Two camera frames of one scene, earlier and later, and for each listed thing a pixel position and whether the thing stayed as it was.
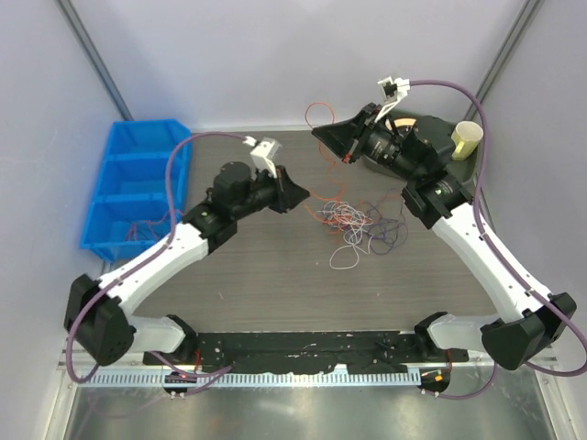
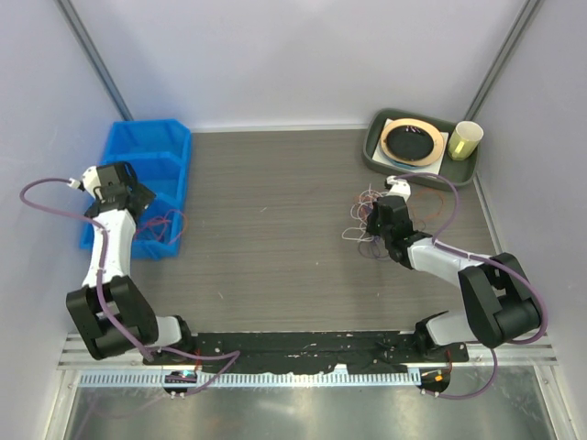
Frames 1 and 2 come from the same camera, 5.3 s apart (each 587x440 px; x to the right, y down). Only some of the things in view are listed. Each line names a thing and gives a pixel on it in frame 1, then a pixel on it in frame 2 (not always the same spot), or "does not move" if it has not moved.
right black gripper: [348, 139] -> [372, 229]
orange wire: [337, 192] -> [365, 203]
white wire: [353, 221] -> [359, 211]
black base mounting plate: [346, 351] does not move
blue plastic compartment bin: [130, 211] does not move
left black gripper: [288, 193] -> [143, 197]
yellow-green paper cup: [466, 137] does not move
